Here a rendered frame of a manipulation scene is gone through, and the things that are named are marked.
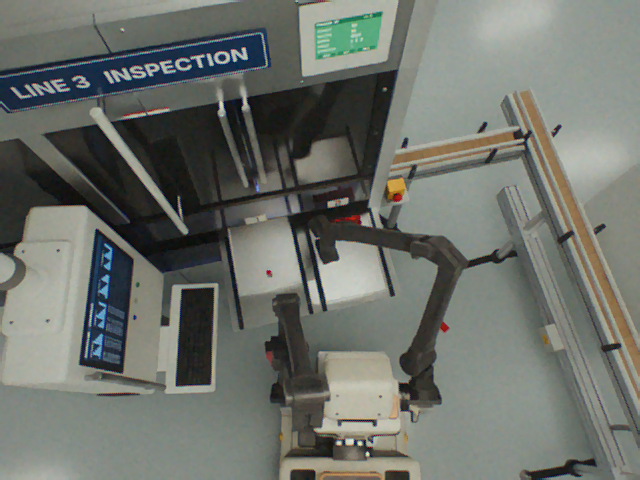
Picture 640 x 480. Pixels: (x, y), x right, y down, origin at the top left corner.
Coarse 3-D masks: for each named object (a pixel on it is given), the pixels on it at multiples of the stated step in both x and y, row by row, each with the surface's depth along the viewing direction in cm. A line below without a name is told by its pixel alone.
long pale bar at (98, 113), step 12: (96, 108) 109; (96, 120) 110; (108, 120) 113; (108, 132) 114; (120, 144) 120; (132, 156) 127; (132, 168) 131; (144, 180) 138; (156, 192) 146; (168, 204) 156; (180, 216) 176; (180, 228) 173
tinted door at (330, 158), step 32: (256, 96) 127; (288, 96) 130; (320, 96) 133; (352, 96) 136; (256, 128) 140; (288, 128) 144; (320, 128) 148; (352, 128) 152; (288, 160) 161; (320, 160) 166; (352, 160) 171
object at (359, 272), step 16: (368, 224) 213; (352, 256) 208; (368, 256) 208; (320, 272) 203; (336, 272) 205; (352, 272) 205; (368, 272) 206; (336, 288) 203; (352, 288) 203; (368, 288) 203; (384, 288) 201
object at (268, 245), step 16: (256, 224) 212; (272, 224) 212; (288, 224) 211; (240, 240) 210; (256, 240) 210; (272, 240) 210; (288, 240) 210; (240, 256) 208; (256, 256) 208; (272, 256) 208; (288, 256) 208; (240, 272) 205; (256, 272) 205; (272, 272) 205; (288, 272) 205; (240, 288) 203; (256, 288) 203; (272, 288) 203
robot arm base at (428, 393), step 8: (432, 376) 158; (416, 384) 157; (424, 384) 156; (432, 384) 159; (416, 392) 157; (424, 392) 156; (432, 392) 158; (408, 400) 157; (416, 400) 157; (424, 400) 157; (432, 400) 157; (440, 400) 157
